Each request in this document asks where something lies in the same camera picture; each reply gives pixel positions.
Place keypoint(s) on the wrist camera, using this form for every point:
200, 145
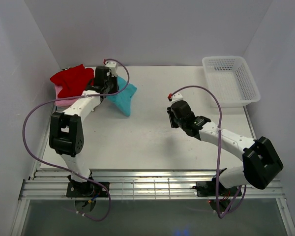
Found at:
112, 65
175, 97

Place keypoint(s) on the red folded t shirt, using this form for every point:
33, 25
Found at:
72, 81

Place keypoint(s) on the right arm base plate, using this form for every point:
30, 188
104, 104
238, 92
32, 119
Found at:
208, 189

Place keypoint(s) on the pink folded t shirt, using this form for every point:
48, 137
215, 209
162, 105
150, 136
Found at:
64, 100

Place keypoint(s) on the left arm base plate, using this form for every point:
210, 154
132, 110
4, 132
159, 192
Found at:
85, 190

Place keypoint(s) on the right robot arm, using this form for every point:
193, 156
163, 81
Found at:
260, 161

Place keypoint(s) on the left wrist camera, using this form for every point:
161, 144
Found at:
112, 65

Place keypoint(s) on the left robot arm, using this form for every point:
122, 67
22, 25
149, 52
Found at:
66, 130

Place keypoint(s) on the teal t shirt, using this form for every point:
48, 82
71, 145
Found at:
123, 99

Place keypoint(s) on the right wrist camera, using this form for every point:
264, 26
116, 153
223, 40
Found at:
175, 97

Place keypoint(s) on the white plastic basket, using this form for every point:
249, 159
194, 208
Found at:
230, 80

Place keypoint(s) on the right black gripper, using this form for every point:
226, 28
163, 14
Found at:
171, 114

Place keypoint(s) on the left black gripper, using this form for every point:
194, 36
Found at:
115, 89

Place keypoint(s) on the aluminium frame rail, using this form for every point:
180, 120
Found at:
137, 185

